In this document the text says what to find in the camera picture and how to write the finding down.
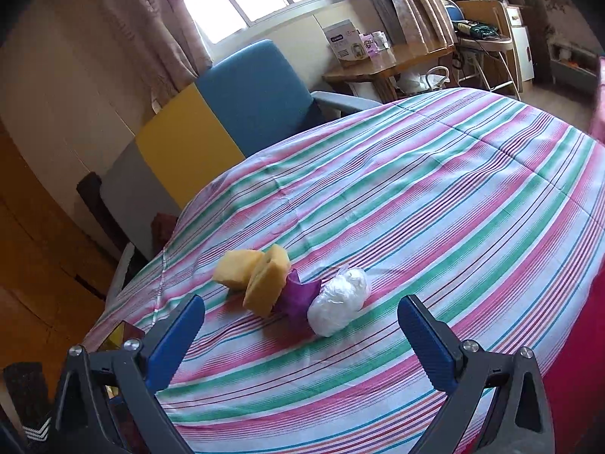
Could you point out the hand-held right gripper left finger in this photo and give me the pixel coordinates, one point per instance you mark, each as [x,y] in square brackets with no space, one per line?
[177,340]

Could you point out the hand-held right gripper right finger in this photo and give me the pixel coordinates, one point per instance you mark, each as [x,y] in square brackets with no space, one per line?
[425,340]

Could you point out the maroon gift box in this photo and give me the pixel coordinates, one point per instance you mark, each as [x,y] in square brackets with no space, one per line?
[124,333]

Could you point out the pale yellow sponge block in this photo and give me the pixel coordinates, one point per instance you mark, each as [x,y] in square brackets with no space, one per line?
[234,269]

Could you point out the crumpled white plastic bag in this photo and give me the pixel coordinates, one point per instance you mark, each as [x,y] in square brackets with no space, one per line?
[335,302]

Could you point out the large yellow sponge block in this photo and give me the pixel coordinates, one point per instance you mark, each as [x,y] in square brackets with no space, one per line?
[264,283]

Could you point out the dark red cushion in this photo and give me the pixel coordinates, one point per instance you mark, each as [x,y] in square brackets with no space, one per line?
[163,231]

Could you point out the purple snack packet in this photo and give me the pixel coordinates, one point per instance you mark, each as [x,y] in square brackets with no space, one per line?
[298,295]

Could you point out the grey panel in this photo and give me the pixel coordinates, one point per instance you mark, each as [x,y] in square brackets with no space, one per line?
[137,194]

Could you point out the red cloth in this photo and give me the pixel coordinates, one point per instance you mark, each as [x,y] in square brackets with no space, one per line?
[581,364]

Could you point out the yellow panel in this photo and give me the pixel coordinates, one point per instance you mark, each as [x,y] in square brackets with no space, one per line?
[189,142]

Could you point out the blue chair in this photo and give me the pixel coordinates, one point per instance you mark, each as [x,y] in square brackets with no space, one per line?
[255,94]

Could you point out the wooden side table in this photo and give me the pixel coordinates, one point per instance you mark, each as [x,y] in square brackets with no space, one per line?
[401,61]

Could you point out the white metal folding stand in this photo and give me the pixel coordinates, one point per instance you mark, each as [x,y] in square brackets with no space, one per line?
[487,52]

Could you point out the small pink packages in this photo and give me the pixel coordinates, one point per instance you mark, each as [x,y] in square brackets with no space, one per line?
[376,41]

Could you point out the printed cardboard box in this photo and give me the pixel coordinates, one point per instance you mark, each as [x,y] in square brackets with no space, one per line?
[347,42]

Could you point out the white cabinet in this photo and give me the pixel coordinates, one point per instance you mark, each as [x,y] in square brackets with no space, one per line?
[520,47]

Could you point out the patterned beige curtain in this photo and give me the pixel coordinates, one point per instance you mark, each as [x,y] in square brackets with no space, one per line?
[160,23]
[416,0]

